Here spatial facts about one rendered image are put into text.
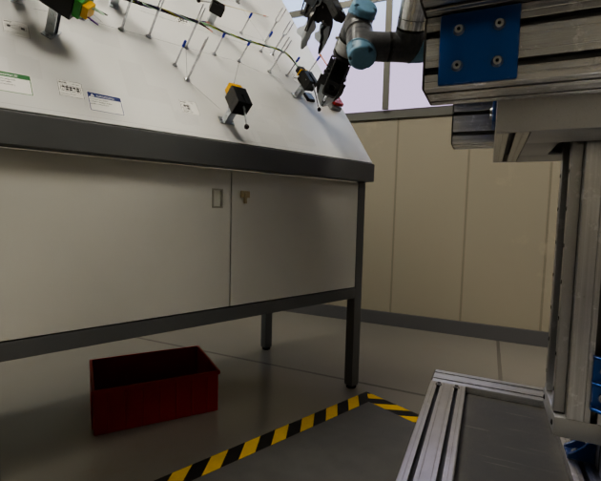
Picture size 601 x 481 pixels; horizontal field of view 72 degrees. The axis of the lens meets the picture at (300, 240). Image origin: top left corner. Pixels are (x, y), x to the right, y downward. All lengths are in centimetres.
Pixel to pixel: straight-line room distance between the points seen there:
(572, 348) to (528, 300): 175
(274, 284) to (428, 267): 139
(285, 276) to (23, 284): 71
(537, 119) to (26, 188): 94
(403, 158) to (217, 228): 160
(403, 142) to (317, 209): 126
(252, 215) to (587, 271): 84
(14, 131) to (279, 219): 72
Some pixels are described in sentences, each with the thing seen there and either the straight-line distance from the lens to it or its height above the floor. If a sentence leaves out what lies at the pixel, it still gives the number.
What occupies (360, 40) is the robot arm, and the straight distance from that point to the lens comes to 120.
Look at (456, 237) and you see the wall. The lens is 251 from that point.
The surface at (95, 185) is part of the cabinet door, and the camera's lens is 106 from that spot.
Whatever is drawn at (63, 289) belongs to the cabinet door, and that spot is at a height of 50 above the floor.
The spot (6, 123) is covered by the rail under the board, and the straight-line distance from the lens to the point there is 100.
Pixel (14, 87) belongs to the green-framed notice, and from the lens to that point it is 106.
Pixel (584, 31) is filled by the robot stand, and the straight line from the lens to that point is 61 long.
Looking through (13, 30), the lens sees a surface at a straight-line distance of 121.
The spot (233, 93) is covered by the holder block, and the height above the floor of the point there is 99.
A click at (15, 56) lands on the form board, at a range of 114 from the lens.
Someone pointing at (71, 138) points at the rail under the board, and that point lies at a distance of 101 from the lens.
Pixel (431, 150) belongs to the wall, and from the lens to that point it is 255.
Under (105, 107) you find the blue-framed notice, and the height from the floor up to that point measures 91.
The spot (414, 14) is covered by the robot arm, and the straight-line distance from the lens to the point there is 121.
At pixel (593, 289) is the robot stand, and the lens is 79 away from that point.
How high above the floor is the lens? 69
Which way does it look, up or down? 4 degrees down
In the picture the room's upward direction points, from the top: 1 degrees clockwise
